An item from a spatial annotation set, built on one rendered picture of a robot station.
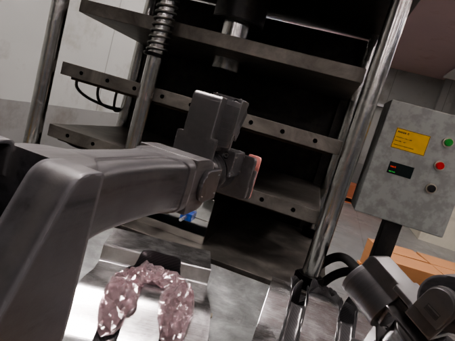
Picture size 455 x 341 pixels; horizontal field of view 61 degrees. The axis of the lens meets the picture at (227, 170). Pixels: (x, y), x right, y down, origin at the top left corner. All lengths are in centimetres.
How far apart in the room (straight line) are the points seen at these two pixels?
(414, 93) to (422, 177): 917
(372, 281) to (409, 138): 96
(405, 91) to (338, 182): 933
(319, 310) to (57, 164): 78
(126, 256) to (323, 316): 46
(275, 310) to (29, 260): 73
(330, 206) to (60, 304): 114
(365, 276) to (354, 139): 80
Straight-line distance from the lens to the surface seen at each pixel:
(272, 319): 88
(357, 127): 129
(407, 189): 146
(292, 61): 141
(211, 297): 109
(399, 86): 1058
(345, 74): 141
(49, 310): 23
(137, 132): 147
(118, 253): 97
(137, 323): 77
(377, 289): 54
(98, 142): 159
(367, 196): 144
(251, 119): 138
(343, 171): 130
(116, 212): 29
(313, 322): 90
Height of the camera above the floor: 129
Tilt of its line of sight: 9 degrees down
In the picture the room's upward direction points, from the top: 16 degrees clockwise
